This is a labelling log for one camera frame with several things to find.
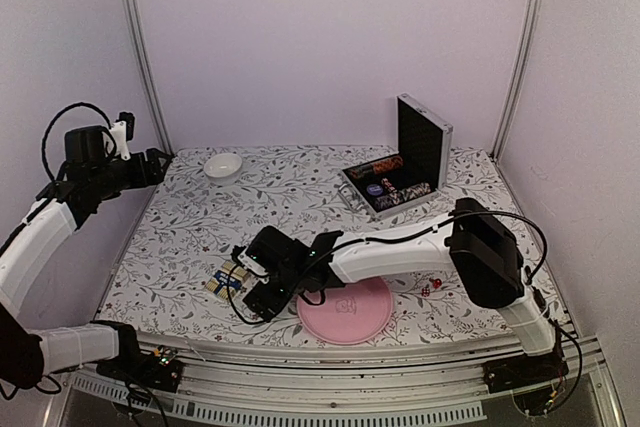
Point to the lower row of poker chips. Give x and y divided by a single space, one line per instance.
402 196

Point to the pink plastic plate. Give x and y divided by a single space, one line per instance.
348 316

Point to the upper row of poker chips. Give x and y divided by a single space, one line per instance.
376 167

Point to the left aluminium frame post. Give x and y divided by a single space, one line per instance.
142 60

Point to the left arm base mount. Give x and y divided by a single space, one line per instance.
157 370

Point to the right aluminium frame post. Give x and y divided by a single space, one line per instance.
531 16

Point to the red dice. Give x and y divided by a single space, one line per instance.
391 190

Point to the front aluminium rail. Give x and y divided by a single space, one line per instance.
426 385

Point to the blue playing card deck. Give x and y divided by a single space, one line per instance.
227 281

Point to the purple small blind button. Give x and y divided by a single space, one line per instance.
375 190

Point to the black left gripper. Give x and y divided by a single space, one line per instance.
156 173

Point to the row of poker chips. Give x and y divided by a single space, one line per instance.
402 196
376 167

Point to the white ceramic bowl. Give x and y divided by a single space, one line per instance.
223 169

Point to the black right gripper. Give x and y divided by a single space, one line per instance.
275 303

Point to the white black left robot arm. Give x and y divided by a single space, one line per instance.
28 356

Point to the aluminium frame post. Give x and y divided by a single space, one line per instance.
142 60
531 16

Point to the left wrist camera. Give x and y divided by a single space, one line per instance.
122 132

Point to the aluminium poker chip case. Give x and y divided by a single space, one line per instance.
424 142

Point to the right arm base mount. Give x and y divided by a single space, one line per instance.
523 371

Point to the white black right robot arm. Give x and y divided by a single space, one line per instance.
471 241

